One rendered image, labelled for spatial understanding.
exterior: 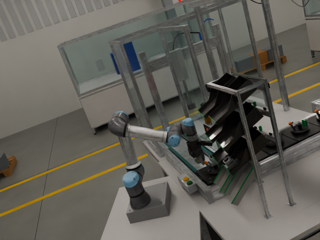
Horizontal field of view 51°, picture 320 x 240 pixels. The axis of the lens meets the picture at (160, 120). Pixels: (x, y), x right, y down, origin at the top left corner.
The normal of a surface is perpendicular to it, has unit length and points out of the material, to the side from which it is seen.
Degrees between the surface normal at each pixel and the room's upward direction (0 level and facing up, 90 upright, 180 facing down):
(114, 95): 90
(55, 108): 90
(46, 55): 90
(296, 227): 0
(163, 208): 90
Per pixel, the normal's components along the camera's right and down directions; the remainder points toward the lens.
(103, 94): 0.24, 0.25
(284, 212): -0.31, -0.89
